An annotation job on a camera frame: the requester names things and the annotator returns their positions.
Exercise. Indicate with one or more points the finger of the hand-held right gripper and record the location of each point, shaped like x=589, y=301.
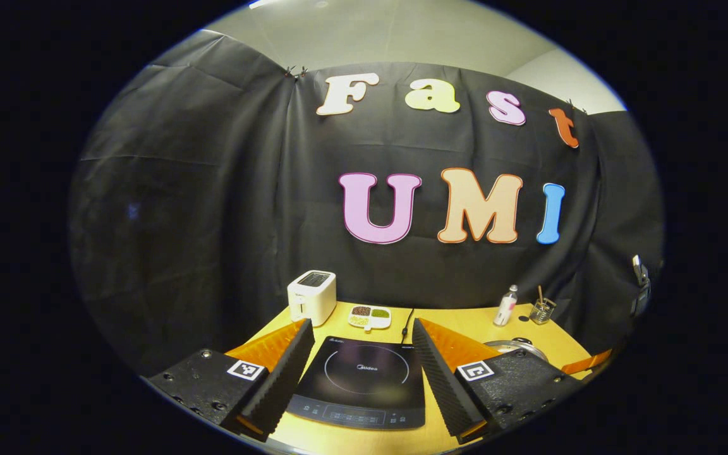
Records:
x=585, y=364

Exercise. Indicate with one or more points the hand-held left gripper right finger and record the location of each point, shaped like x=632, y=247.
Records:
x=443, y=385

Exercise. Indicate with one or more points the white divided dish with beans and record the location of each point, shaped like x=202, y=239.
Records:
x=370, y=318

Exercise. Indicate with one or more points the white toaster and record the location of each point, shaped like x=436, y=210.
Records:
x=310, y=300

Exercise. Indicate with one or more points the black induction cooktop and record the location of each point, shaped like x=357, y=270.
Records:
x=364, y=385

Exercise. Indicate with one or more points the black binder clip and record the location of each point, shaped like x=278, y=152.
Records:
x=296, y=71
x=576, y=106

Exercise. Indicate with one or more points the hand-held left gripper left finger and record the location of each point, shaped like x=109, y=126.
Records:
x=282, y=379

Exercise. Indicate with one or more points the white bottle with pink label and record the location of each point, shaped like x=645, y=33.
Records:
x=505, y=309

